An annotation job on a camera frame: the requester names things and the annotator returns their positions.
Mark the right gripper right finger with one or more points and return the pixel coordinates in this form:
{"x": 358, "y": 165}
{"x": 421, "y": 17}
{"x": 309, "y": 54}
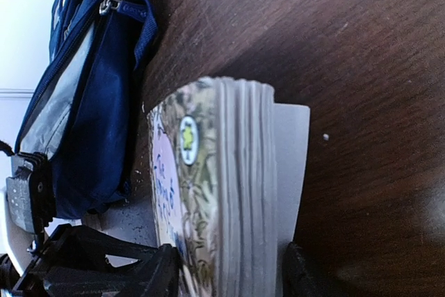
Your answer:
{"x": 303, "y": 277}

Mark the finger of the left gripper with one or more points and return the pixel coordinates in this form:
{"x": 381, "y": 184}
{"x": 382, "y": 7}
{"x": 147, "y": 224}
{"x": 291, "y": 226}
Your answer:
{"x": 30, "y": 192}

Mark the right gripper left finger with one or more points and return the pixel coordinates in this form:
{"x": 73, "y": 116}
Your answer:
{"x": 81, "y": 261}

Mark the navy blue backpack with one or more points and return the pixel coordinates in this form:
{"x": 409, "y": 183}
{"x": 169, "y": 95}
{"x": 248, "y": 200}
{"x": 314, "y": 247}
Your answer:
{"x": 80, "y": 113}

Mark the pink story book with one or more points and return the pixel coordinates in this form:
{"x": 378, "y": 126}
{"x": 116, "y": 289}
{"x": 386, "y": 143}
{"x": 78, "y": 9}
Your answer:
{"x": 227, "y": 164}

